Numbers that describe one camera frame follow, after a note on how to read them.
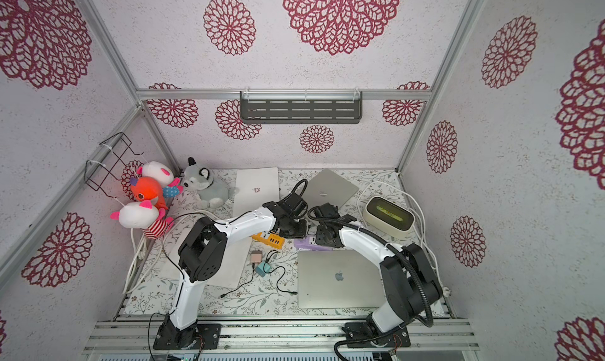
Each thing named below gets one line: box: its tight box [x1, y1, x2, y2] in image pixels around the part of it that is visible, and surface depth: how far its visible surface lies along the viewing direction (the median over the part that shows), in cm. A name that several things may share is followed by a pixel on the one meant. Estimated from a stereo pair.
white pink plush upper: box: [136, 160, 175, 188], surface depth 97 cm
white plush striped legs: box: [110, 199, 175, 240], surface depth 82 cm
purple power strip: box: [293, 236, 334, 252], surface depth 94 cm
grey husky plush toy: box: [183, 156, 240, 209], surface depth 98 cm
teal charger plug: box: [255, 261, 271, 278], surface depth 88 cm
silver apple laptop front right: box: [297, 249, 386, 309], surface depth 87 cm
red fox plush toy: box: [130, 176, 169, 210], surface depth 89 cm
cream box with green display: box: [363, 195, 416, 239], surface depth 98 cm
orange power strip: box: [250, 232, 286, 250], surface depth 95 cm
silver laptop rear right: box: [302, 168, 361, 210], surface depth 115 cm
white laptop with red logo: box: [233, 167, 280, 217], surface depth 115 cm
